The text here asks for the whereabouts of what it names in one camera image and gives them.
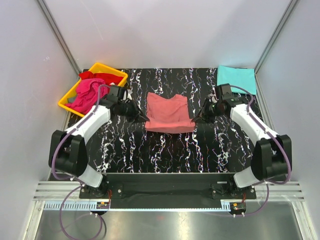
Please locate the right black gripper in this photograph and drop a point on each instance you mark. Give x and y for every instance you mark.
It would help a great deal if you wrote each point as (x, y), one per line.
(205, 116)

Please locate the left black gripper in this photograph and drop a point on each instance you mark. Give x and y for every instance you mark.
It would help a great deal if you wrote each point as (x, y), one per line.
(136, 116)

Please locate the salmon pink t-shirt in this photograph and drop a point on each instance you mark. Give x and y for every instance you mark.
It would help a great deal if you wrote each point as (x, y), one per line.
(169, 116)

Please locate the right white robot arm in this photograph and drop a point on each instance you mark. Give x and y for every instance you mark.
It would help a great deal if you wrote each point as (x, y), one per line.
(272, 155)

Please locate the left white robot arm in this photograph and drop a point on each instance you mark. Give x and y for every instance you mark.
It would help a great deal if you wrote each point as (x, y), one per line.
(68, 158)

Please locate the red t-shirt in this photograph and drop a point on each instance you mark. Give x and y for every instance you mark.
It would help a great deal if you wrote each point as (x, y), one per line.
(108, 78)

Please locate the magenta t-shirt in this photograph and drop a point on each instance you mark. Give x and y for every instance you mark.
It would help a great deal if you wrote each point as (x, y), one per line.
(87, 95)

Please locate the folded turquoise t-shirt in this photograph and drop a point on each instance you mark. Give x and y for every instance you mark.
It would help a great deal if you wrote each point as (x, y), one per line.
(243, 78)

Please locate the yellow plastic bin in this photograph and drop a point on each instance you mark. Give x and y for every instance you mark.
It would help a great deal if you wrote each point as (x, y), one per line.
(70, 96)

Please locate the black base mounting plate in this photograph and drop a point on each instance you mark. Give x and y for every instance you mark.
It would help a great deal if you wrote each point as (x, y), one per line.
(192, 189)

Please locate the left small circuit board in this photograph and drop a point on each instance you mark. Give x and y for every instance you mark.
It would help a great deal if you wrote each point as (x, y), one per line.
(105, 205)

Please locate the small circuit board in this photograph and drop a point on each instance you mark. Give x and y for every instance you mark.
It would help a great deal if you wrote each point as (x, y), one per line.
(237, 206)
(105, 205)

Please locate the right small circuit board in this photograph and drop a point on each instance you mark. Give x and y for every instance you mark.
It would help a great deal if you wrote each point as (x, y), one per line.
(237, 206)

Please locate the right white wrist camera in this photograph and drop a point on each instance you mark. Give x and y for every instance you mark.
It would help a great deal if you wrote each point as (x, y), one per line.
(212, 97)

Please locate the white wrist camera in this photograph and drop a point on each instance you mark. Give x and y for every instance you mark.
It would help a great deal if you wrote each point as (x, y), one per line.
(127, 95)
(212, 97)

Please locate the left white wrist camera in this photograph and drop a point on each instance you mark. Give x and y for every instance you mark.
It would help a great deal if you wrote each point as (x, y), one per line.
(127, 95)

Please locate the white slotted cable duct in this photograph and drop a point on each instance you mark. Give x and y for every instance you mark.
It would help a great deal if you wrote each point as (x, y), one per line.
(117, 206)

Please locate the left aluminium frame post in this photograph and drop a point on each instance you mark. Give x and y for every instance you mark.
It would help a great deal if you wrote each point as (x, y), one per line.
(58, 35)

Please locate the aluminium frame post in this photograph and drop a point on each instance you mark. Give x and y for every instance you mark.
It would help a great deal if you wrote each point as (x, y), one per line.
(276, 33)
(58, 35)

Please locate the right aluminium frame post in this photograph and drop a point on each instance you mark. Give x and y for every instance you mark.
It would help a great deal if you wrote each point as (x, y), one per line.
(276, 33)

